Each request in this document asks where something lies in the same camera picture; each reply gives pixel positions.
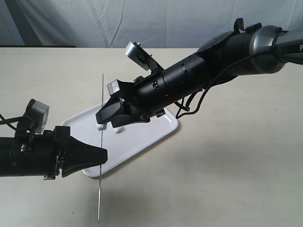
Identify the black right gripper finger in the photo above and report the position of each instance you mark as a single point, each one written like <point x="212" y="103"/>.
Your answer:
<point x="112" y="111"/>
<point x="123" y="118"/>

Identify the white marshmallow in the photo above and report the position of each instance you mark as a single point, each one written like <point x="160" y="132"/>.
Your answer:
<point x="101" y="127"/>
<point x="117" y="129"/>

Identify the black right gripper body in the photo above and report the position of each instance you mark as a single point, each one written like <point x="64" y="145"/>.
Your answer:
<point x="145" y="97"/>

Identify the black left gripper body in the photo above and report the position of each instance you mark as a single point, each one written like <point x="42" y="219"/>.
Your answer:
<point x="59" y="138"/>

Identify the light blue backdrop cloth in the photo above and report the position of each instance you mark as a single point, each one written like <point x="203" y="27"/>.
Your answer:
<point x="154" y="23"/>

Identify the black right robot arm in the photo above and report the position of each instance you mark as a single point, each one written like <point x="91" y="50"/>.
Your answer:
<point x="249" y="50"/>

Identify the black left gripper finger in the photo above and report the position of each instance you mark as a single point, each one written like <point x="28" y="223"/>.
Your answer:
<point x="82" y="155"/>
<point x="90" y="172"/>

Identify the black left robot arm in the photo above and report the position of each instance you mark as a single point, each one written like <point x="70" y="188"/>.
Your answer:
<point x="49" y="154"/>

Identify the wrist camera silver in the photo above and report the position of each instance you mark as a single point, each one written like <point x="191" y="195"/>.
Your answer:
<point x="137" y="54"/>
<point x="38" y="112"/>

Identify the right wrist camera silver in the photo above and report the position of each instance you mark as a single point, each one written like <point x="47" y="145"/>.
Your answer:
<point x="137" y="54"/>

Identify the thin metal skewer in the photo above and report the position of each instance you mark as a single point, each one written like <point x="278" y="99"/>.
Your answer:
<point x="100" y="167"/>

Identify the white rectangular plastic tray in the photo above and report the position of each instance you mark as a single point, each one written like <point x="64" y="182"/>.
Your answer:
<point x="124" y="145"/>

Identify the white marshmallow top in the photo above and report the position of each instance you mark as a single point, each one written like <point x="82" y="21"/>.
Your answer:
<point x="117" y="129"/>

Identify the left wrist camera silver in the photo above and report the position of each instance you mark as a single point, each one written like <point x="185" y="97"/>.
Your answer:
<point x="38" y="112"/>

